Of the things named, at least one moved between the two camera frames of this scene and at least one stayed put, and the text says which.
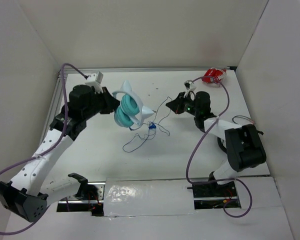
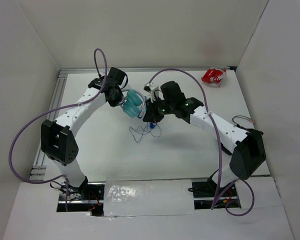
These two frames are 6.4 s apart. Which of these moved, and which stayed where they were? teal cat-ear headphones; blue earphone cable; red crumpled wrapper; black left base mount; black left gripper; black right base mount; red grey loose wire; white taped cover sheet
Moved: teal cat-ear headphones; blue earphone cable; black left gripper
Stayed: black left base mount; white taped cover sheet; black right base mount; red grey loose wire; red crumpled wrapper
